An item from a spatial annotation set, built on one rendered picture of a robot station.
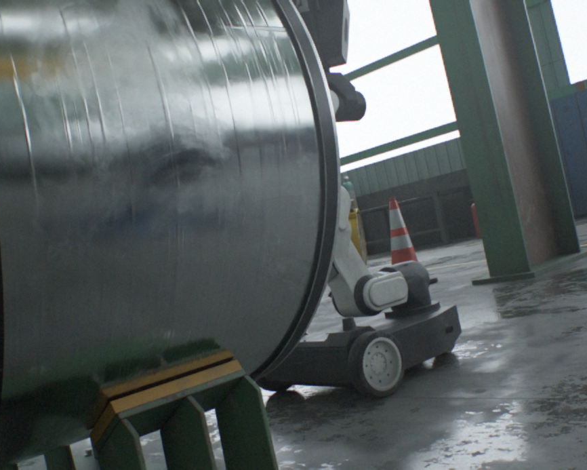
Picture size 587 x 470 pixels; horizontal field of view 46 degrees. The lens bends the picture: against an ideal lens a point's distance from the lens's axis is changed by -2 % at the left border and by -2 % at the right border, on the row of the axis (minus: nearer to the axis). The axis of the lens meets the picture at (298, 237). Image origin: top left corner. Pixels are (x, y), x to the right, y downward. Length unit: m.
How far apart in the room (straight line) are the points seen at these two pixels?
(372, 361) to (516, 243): 2.67
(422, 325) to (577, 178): 9.08
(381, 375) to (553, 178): 3.42
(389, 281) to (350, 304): 0.16
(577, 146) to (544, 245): 6.19
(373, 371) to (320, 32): 1.14
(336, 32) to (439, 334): 1.08
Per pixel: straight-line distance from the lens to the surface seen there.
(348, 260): 2.43
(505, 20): 5.53
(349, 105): 2.57
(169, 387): 1.40
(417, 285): 2.62
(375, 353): 2.18
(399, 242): 5.53
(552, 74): 12.30
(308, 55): 1.46
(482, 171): 4.78
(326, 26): 2.49
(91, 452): 2.26
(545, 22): 12.42
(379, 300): 2.44
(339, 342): 2.19
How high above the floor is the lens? 0.51
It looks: 1 degrees up
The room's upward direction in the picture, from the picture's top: 12 degrees counter-clockwise
